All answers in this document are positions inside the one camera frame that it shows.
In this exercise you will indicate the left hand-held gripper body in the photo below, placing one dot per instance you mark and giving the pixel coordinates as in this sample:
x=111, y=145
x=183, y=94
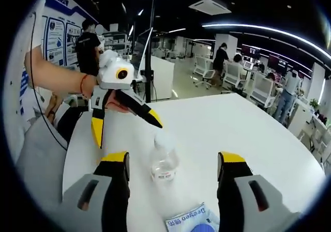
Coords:
x=111, y=79

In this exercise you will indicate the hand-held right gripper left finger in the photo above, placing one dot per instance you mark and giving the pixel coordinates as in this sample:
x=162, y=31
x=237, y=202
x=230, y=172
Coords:
x=116, y=190

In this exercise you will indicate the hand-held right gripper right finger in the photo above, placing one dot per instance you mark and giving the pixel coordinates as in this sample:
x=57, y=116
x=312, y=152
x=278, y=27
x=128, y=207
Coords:
x=232, y=190

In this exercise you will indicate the wet wipes pack blue lid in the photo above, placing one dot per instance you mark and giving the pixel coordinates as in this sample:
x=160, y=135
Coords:
x=191, y=220

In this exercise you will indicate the clear plastic water bottle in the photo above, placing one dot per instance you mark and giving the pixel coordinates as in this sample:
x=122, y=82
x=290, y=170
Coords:
x=165, y=162

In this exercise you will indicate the person's left hand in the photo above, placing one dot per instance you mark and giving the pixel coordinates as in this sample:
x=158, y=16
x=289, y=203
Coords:
x=116, y=103

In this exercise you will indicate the laptop on stand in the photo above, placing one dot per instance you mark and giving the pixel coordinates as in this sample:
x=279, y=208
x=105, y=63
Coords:
x=141, y=53

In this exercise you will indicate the black tripod stand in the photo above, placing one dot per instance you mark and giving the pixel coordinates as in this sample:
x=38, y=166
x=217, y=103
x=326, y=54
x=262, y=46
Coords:
x=149, y=48

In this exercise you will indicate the white table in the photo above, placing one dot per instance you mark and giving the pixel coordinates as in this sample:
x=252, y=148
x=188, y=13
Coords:
x=219, y=123

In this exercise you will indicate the white office chair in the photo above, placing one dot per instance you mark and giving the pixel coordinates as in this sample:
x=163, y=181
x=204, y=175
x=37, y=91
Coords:
x=261, y=89
x=203, y=69
x=234, y=76

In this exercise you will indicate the green potted plant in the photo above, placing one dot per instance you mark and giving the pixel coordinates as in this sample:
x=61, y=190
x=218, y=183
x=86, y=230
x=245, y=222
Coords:
x=314, y=104

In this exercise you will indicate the ceiling air conditioner unit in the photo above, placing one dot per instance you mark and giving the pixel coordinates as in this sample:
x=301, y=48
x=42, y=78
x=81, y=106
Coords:
x=209, y=5

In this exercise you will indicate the blue wall poster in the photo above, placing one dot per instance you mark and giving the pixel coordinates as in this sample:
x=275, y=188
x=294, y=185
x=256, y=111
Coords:
x=55, y=43

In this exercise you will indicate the wall display screen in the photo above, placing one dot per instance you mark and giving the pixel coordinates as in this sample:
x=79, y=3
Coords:
x=250, y=50
x=277, y=63

